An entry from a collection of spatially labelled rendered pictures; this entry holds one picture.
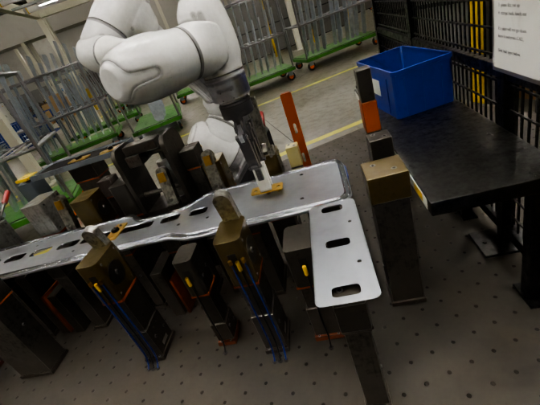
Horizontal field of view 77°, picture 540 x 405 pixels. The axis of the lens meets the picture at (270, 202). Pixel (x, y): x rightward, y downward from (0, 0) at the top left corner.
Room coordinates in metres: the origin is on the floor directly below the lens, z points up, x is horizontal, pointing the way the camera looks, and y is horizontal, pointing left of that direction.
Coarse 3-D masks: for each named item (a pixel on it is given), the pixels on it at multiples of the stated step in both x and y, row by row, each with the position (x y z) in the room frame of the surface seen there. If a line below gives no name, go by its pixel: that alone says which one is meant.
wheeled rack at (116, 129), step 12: (48, 72) 7.54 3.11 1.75; (96, 84) 8.54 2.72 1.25; (72, 108) 8.45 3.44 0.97; (84, 108) 7.58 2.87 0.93; (48, 120) 7.83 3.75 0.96; (108, 120) 7.62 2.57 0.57; (108, 132) 8.01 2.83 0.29; (120, 132) 7.93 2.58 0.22; (72, 144) 8.24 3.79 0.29; (84, 144) 7.60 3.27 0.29; (96, 144) 7.54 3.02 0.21; (60, 156) 7.43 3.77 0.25
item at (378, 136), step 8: (368, 136) 0.73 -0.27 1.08; (376, 136) 0.71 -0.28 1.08; (384, 136) 0.69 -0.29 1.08; (368, 144) 0.72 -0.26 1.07; (376, 144) 0.69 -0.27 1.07; (384, 144) 0.69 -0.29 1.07; (392, 144) 0.68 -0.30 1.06; (376, 152) 0.69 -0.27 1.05; (384, 152) 0.69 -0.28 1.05; (392, 152) 0.68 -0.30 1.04
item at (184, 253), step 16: (176, 256) 0.67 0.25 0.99; (192, 256) 0.65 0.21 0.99; (192, 272) 0.64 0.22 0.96; (208, 272) 0.68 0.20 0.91; (192, 288) 0.64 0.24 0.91; (208, 288) 0.65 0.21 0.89; (208, 304) 0.65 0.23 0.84; (224, 304) 0.69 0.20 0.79; (224, 320) 0.65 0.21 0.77; (224, 336) 0.65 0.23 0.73; (224, 352) 0.62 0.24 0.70
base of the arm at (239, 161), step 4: (240, 152) 1.50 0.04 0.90; (236, 156) 1.49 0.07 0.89; (240, 156) 1.49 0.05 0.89; (236, 160) 1.48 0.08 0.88; (240, 160) 1.48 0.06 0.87; (244, 160) 1.48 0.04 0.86; (232, 164) 1.49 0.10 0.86; (236, 164) 1.49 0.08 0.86; (240, 164) 1.48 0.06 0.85; (244, 164) 1.48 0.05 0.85; (232, 168) 1.50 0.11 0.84; (236, 168) 1.49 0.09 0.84; (240, 168) 1.48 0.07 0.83; (232, 172) 1.53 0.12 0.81; (236, 172) 1.48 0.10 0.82; (240, 172) 1.48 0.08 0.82; (236, 176) 1.47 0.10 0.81; (236, 180) 1.47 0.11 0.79
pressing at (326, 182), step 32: (288, 192) 0.76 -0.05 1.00; (320, 192) 0.70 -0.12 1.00; (96, 224) 1.01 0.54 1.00; (128, 224) 0.93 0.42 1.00; (160, 224) 0.85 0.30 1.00; (192, 224) 0.78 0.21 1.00; (256, 224) 0.68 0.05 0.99; (0, 256) 1.05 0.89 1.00; (32, 256) 0.96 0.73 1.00; (64, 256) 0.87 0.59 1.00
